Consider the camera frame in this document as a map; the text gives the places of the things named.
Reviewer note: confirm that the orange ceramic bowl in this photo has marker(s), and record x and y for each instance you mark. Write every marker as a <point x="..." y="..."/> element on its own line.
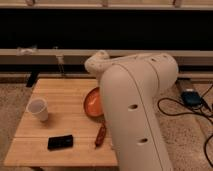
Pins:
<point x="92" y="103"/>

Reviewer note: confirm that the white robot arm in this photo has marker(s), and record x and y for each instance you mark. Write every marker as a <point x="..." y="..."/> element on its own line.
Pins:
<point x="127" y="87"/>

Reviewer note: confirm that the wooden table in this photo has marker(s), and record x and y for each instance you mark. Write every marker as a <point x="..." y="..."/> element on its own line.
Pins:
<point x="66" y="116"/>

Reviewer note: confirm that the black rectangular object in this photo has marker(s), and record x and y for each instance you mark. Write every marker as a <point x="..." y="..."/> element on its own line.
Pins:
<point x="60" y="142"/>

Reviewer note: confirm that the dark blue power adapter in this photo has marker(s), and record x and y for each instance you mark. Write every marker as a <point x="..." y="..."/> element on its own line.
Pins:
<point x="191" y="98"/>

